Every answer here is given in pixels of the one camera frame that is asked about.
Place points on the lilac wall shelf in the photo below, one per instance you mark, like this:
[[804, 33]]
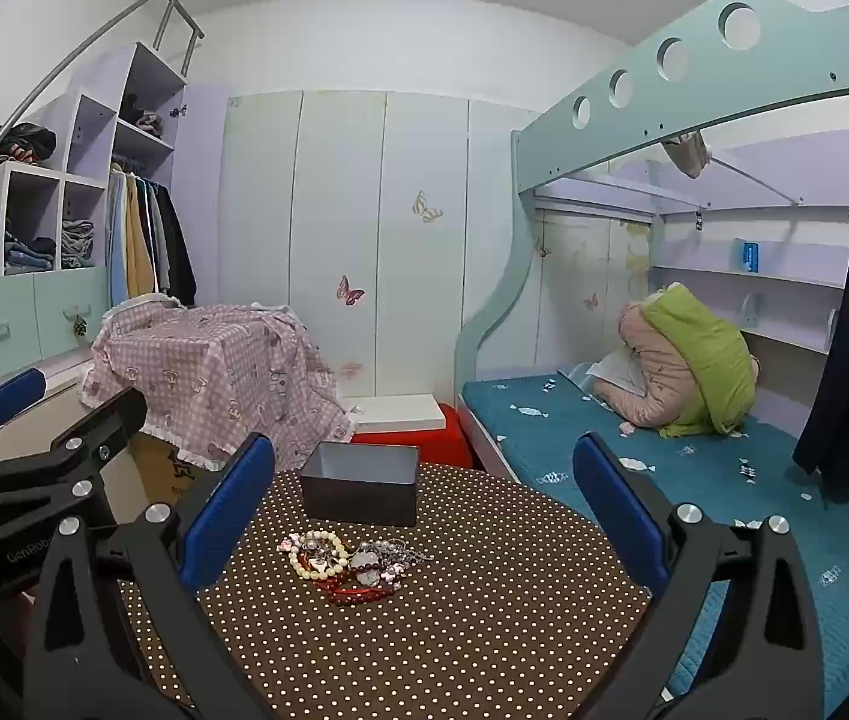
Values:
[[754, 277]]

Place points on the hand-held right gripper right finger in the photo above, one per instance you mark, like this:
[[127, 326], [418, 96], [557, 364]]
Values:
[[619, 510]]

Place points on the small pink butterfly sticker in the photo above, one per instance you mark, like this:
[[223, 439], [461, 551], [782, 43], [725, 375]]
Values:
[[591, 302]]

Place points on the teal bunk bed frame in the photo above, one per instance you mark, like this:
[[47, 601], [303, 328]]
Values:
[[694, 90]]

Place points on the teal drawer cabinet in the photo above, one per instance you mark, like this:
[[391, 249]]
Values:
[[12, 307]]

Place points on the small blue box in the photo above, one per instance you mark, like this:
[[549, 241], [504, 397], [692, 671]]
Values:
[[747, 255]]

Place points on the white flat box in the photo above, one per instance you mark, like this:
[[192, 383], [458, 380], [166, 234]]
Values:
[[394, 412]]

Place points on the white wardrobe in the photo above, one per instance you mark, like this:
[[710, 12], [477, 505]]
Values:
[[334, 202]]

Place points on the brown dotted tablecloth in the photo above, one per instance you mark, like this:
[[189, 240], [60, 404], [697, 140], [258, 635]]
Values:
[[432, 652]]

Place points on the white cubby shelf unit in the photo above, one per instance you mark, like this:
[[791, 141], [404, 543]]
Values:
[[94, 127]]

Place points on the folded grey clothes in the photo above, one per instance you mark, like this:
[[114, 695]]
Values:
[[78, 240]]

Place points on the teal printed mattress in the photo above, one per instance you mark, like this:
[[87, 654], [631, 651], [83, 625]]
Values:
[[694, 480]]

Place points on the pile of dark clothes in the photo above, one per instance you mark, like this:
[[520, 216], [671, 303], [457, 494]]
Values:
[[15, 142]]

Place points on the pink checked cloth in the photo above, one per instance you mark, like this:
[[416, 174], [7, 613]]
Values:
[[229, 367]]

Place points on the folded blue jeans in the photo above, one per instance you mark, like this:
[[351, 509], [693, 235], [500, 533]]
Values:
[[27, 251]]

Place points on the cardboard box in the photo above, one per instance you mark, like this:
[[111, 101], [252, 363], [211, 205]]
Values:
[[162, 465]]

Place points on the white pillow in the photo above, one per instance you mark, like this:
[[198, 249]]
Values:
[[615, 375]]

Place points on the grey cloth on rail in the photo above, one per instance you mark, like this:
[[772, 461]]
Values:
[[687, 154]]

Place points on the pink cat charm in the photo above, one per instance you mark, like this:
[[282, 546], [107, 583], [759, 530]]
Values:
[[291, 542]]

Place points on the metal handrail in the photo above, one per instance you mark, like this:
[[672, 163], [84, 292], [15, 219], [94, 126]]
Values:
[[57, 67]]

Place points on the row of hanging clothes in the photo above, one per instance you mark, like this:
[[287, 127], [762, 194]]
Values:
[[141, 240]]

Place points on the pine cone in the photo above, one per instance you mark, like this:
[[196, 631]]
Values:
[[80, 326]]

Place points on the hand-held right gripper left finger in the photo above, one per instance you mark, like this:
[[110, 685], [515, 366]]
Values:
[[233, 510]]

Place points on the pink and green duvet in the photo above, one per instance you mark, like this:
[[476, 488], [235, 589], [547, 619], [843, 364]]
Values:
[[702, 360]]

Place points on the red stool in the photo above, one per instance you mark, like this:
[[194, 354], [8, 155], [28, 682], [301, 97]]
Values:
[[409, 446]]

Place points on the yellow butterfly sticker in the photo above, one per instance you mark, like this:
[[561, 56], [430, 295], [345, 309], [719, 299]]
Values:
[[428, 206]]

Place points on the dark clothes in cubby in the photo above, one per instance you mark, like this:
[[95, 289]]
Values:
[[143, 112]]

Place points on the dark grey box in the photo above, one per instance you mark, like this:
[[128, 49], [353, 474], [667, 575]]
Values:
[[360, 499]]

